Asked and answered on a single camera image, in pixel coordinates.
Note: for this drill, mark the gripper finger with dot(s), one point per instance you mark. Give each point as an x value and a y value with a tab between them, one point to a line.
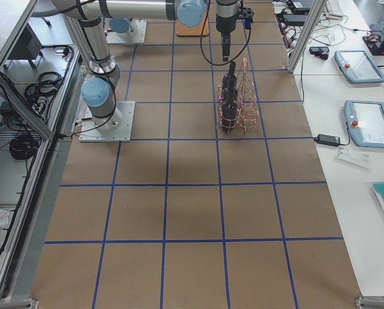
225	46

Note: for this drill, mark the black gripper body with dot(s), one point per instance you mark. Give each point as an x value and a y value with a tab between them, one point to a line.
225	25

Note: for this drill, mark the dark wine bottle moved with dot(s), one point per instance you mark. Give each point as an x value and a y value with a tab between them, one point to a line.
229	114

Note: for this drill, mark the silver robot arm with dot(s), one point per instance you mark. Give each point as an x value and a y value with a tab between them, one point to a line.
123	26
89	14

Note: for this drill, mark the dark wine bottle far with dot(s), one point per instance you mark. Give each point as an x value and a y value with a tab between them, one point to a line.
229	79

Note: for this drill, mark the dark wine bottle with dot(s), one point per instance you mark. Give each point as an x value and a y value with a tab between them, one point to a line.
228	95
229	79

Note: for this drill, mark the dark wine bottle middle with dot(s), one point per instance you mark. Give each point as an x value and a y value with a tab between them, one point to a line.
228	95

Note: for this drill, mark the far teach pendant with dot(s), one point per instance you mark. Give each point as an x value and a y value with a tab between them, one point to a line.
358	67

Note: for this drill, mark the teach pendant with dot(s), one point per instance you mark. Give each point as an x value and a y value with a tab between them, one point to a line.
365	120
358	67

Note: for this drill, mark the black power adapter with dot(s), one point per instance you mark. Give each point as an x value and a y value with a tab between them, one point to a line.
329	140

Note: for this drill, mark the near teach pendant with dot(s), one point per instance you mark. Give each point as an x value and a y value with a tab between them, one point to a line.
365	120

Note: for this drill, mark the copper wire bottle basket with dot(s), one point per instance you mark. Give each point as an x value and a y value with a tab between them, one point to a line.
247	112

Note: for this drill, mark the aluminium frame post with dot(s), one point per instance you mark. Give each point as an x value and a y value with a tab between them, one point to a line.
309	26

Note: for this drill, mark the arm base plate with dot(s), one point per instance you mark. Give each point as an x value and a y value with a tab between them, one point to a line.
118	128
135	35

